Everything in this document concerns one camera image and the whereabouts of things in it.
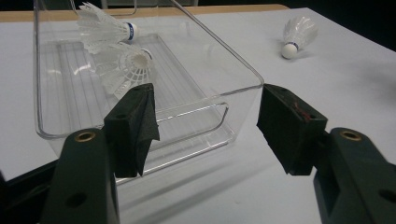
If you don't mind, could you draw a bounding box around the clear plastic box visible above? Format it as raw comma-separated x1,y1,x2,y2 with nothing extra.
32,0,265,188

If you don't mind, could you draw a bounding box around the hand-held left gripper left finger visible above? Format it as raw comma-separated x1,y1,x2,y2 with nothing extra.
40,82,161,224

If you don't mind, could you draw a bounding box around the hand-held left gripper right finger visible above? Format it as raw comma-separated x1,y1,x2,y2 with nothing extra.
256,83,396,224

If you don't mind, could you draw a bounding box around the white shuttlecock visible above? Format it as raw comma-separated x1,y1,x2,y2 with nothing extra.
92,42,155,101
76,2,140,54
280,15,319,61

